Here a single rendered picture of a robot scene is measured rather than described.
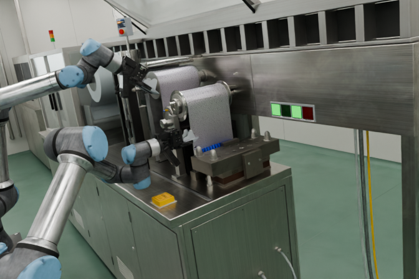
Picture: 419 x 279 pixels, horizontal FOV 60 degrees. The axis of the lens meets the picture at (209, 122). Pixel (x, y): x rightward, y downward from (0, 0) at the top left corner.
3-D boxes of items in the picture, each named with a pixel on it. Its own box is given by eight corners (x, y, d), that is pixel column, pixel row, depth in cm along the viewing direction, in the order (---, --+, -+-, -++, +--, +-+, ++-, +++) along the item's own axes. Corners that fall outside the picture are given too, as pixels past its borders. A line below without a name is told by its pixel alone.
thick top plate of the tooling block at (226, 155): (192, 169, 165) (190, 156, 164) (257, 145, 187) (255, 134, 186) (212, 177, 152) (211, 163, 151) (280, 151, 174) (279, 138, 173)
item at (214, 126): (194, 154, 170) (188, 116, 166) (232, 141, 183) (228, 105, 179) (194, 154, 170) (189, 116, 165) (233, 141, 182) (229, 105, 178)
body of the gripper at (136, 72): (150, 70, 154) (127, 55, 148) (141, 88, 153) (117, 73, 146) (143, 70, 161) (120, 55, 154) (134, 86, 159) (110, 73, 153)
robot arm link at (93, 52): (77, 51, 145) (88, 33, 144) (101, 66, 151) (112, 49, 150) (78, 56, 139) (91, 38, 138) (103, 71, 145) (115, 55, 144)
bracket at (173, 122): (171, 177, 178) (161, 117, 171) (182, 174, 181) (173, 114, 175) (176, 180, 174) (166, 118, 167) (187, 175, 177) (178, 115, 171)
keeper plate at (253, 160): (244, 177, 163) (241, 154, 160) (260, 170, 168) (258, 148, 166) (247, 179, 160) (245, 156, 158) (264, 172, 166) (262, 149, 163)
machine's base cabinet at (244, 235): (62, 218, 361) (42, 135, 342) (123, 196, 395) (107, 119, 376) (206, 408, 156) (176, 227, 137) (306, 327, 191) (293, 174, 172)
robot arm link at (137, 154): (122, 164, 154) (118, 145, 152) (146, 157, 160) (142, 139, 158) (130, 169, 147) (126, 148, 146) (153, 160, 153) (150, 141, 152)
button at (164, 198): (152, 202, 152) (151, 197, 152) (166, 197, 156) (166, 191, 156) (159, 207, 147) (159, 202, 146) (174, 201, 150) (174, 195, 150)
